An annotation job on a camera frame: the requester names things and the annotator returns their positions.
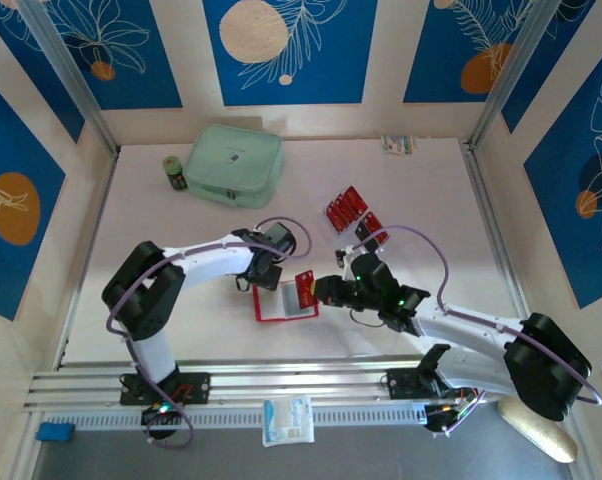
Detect red card holder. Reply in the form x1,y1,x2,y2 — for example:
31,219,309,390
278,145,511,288
252,279,321,325

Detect mint green zip pouch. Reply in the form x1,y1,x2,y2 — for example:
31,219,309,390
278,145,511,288
183,123,286,210

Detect black bottle green lid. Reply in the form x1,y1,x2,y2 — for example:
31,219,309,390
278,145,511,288
161,155,188,192

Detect black base connector block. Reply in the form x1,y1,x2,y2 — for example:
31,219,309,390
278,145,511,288
423,404,455,436
140,405,183,442

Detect white blue wipes packet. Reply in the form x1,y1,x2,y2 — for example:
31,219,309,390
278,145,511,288
261,394,316,448

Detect small printed packets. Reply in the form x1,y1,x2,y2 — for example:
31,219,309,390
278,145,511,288
379,133,417,157

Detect beige bread roll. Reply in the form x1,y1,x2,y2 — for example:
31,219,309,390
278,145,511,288
498,397,579,464

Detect blue sponge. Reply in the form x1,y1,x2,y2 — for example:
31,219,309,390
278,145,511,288
35,422,76,444

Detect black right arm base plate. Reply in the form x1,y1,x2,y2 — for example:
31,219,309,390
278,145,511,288
386,367,477,401

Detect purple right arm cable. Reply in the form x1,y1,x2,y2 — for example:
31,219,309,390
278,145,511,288
334,225,602,440

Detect aluminium mounting rail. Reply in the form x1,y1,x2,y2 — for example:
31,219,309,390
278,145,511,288
23,355,572,414

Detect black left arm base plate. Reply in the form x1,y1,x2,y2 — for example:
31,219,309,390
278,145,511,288
119,372,212,407

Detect aluminium table side rail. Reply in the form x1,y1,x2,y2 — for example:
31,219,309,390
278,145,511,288
460,142,540,359
54,149,120,371

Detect slotted grey cable duct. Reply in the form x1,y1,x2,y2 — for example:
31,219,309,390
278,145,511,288
45,404,428,432

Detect aluminium frame post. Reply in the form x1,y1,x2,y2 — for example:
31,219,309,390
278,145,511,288
468,0,555,151
18,0,121,157

